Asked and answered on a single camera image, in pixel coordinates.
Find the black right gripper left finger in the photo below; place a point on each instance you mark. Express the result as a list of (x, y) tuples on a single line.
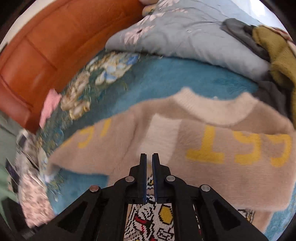
[(100, 213)]

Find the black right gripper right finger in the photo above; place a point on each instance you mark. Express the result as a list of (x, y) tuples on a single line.
[(199, 213)]

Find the beige fuzzy sweater yellow letters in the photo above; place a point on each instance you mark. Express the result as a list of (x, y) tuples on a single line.
[(243, 148)]

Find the black white patterned knit sweater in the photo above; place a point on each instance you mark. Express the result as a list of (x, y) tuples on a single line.
[(150, 221)]

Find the floral patterned fabric pile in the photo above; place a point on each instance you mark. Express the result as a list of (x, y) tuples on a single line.
[(27, 173)]

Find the pink cloth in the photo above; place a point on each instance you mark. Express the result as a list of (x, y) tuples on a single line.
[(50, 104)]

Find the teal floral plush blanket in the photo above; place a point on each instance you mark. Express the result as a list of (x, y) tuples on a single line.
[(148, 77)]

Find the dark grey garment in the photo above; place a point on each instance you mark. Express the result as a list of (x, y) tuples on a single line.
[(268, 90)]

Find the olive green knit sweater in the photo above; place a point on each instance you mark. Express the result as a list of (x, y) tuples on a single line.
[(282, 60)]

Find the orange wooden headboard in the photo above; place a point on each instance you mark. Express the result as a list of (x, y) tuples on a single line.
[(52, 47)]

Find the light blue floral quilt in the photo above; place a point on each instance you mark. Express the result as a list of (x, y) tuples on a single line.
[(191, 29)]

